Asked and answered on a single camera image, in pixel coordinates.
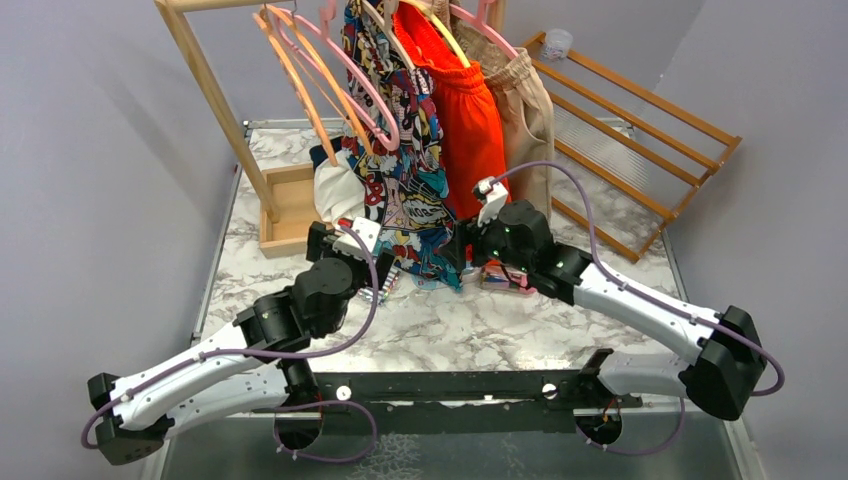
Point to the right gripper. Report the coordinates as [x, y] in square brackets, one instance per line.
[466, 233]

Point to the clear plastic cup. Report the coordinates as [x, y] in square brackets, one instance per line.
[556, 44]

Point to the orange hanger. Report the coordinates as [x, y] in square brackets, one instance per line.
[311, 79]

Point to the light blue toy case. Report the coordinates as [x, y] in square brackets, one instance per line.
[437, 281]

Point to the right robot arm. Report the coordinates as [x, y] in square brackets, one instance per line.
[715, 359]

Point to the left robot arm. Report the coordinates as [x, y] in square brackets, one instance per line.
[258, 361]

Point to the pink white navy garment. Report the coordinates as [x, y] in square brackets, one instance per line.
[337, 191]

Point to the beige shorts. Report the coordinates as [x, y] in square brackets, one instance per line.
[525, 110]

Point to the wooden clothes rack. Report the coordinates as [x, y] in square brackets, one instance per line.
[285, 194]

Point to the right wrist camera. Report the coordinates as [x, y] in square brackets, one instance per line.
[493, 196]

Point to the comic print shorts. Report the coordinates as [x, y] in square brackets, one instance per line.
[405, 189]

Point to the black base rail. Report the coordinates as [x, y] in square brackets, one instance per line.
[547, 401]

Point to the pack of coloured markers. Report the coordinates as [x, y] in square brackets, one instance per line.
[388, 286]

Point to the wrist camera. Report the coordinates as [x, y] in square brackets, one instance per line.
[356, 235]
[493, 196]

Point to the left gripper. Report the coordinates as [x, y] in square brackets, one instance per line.
[321, 246]

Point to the yellow hanger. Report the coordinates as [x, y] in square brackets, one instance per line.
[445, 33]

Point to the pink hanger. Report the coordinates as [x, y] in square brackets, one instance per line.
[478, 20]
[386, 131]

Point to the orange shorts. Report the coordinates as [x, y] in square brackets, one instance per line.
[472, 143]

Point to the wooden slatted shelf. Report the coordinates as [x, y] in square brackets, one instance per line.
[643, 157]

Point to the pink hanger right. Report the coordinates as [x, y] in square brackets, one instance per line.
[478, 20]

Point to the cream hanger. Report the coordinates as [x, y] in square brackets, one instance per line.
[381, 19]

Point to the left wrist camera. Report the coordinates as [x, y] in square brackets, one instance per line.
[356, 235]

